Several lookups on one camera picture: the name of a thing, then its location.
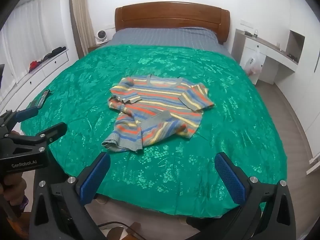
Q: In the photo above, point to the black clothes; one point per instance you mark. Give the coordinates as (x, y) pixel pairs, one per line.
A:
(53, 52)

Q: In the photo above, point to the green satin blanket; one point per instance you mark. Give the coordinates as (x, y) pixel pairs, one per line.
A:
(175, 177)

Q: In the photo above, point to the white sheer curtain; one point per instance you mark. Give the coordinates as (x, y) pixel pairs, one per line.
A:
(27, 30)

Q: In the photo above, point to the white wardrobe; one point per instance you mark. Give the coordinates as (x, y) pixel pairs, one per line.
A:
(307, 92)

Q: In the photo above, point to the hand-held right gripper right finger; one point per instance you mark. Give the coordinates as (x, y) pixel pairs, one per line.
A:
(229, 178)

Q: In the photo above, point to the striped knit shirt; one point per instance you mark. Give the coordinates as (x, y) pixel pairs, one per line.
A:
(155, 105)

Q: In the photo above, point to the wooden bed headboard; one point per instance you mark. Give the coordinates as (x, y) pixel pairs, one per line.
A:
(172, 15)

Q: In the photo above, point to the white round fan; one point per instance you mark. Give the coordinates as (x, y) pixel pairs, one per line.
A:
(101, 36)

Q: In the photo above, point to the black flat device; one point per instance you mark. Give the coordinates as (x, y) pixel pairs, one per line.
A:
(41, 98)

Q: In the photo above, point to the clear bottle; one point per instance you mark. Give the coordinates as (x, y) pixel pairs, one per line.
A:
(255, 33)

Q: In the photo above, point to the white plastic bag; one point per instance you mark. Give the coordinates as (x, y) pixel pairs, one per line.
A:
(255, 63)

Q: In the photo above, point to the person's left hand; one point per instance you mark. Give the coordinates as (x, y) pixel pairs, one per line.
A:
(12, 187)

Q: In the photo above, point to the white desk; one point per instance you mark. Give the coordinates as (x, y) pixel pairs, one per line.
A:
(252, 46)

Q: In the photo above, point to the red cloth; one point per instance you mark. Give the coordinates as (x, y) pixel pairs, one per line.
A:
(34, 65)

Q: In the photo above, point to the grey checked bed sheet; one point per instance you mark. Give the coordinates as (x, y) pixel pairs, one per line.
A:
(162, 36)

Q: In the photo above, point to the white drawer cabinet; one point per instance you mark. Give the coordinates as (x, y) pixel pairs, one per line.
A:
(50, 67)

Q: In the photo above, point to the white wall switch plate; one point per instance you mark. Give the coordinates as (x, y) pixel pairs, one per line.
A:
(246, 23)

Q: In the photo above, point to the beige curtain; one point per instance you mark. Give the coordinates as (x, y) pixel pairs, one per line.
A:
(80, 17)

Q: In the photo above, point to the brown nightstand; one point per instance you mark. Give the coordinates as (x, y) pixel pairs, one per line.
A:
(96, 46)

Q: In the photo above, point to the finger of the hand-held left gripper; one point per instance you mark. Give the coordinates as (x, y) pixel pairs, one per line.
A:
(53, 130)
(27, 112)

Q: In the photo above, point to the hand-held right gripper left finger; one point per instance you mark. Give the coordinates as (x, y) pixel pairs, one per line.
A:
(95, 177)

